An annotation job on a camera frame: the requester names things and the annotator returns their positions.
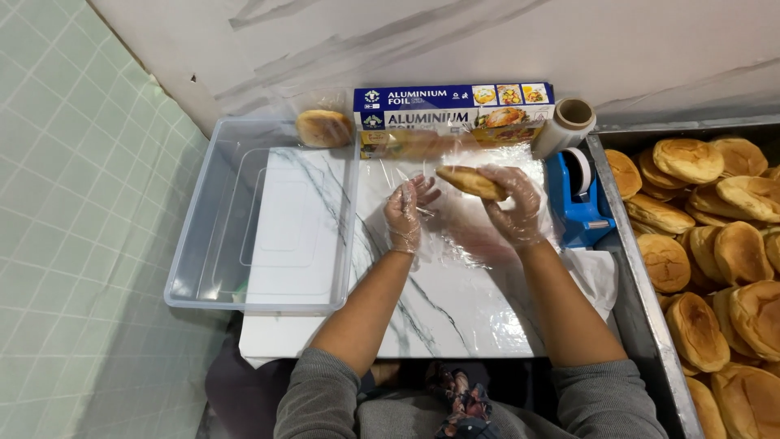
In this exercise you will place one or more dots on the person's left hand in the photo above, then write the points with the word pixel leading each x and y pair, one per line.
pixel 402 219

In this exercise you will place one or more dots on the person's right hand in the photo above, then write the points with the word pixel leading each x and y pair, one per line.
pixel 515 210

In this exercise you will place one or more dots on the person's right fingers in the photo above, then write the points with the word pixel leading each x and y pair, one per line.
pixel 495 180

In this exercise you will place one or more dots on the plain brown bun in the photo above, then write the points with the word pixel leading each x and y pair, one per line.
pixel 464 180

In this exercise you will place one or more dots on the clear cling film sheet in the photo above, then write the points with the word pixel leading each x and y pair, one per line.
pixel 463 238

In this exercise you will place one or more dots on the cling film roll, cardboard core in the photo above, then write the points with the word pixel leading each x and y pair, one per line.
pixel 560 129

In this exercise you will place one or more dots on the white tape roll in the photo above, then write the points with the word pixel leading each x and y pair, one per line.
pixel 580 167

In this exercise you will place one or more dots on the blue tape dispenser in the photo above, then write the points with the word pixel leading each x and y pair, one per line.
pixel 576 210

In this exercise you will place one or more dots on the blue aluminium foil box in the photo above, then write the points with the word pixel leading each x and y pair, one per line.
pixel 426 105

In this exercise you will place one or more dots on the white paper tissue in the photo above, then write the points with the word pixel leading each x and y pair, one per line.
pixel 594 277

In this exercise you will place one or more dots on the film-wrapped brown bun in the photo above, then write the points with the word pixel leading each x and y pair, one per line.
pixel 323 128

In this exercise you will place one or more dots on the metal tray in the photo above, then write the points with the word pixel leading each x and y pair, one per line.
pixel 634 292

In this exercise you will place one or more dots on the floral patterned cloth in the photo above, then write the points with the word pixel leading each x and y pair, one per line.
pixel 464 402

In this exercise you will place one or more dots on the heap of brown buns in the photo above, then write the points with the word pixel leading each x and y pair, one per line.
pixel 707 262

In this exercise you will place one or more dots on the clear plastic storage box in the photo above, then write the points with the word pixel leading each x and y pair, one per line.
pixel 268 213

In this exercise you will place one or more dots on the person's grey sweater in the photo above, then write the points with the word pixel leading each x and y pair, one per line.
pixel 603 402

